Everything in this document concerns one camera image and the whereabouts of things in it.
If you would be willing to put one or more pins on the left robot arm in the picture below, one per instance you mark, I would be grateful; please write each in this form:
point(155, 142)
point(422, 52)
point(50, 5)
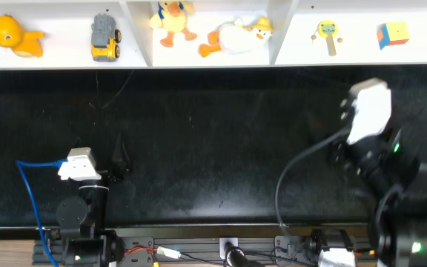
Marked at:
point(70, 215)

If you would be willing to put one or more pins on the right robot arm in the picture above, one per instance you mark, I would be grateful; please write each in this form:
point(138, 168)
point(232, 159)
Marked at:
point(402, 207)

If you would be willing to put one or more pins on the yellow rubber duck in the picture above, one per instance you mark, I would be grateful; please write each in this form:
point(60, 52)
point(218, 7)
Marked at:
point(7, 31)

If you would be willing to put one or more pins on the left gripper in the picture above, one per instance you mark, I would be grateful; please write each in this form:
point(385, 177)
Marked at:
point(109, 175)

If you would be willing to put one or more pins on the yellow rattle drum toy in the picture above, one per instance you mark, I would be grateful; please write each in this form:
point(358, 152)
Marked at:
point(327, 29)

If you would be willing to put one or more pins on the white plush duck yellow hat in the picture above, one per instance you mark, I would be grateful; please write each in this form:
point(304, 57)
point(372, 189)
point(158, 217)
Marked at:
point(239, 39)

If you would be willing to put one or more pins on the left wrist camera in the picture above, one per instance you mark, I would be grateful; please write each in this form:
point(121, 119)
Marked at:
point(80, 165)

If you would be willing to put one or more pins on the mounting rail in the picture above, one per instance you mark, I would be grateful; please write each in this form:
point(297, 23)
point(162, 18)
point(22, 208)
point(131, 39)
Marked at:
point(198, 246)

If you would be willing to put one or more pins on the grey and yellow toy truck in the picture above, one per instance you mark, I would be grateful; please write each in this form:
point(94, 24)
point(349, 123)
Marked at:
point(104, 41)

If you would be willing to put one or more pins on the white shelf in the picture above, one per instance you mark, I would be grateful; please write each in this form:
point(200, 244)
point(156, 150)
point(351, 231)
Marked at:
point(198, 55)

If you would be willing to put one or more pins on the many-coloured puzzle cube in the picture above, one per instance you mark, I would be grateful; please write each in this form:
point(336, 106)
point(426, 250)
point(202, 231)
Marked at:
point(395, 33)

